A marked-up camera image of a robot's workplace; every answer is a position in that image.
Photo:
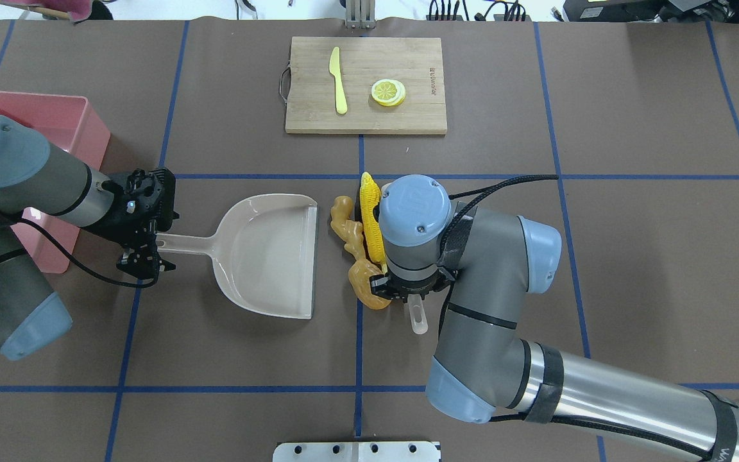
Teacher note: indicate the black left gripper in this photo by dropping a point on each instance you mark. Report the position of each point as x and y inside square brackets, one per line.
[120, 222]

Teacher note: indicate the toy ginger root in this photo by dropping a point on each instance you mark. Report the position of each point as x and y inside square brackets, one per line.
[352, 234]

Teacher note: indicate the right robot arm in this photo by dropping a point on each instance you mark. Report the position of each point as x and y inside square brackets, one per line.
[481, 371]

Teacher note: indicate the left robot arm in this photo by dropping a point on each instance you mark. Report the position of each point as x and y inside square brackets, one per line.
[35, 173]

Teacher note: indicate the metal base plate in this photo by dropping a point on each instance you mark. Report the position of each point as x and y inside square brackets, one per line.
[359, 451]

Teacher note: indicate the yellow toy corn cob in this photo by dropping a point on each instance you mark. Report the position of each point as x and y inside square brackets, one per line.
[369, 199]

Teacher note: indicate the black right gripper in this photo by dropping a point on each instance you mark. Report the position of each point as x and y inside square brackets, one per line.
[398, 293]

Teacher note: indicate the pink plastic bin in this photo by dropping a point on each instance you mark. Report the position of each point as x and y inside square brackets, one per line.
[70, 123]

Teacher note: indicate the beige plastic dustpan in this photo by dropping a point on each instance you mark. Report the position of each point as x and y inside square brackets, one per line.
[263, 253]

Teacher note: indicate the yellow plastic knife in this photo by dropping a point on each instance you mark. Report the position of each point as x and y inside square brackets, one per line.
[334, 68]

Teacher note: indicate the aluminium frame post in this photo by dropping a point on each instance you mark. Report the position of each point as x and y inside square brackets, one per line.
[359, 14]

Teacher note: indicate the wooden cutting board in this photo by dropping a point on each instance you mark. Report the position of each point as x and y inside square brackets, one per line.
[416, 62]

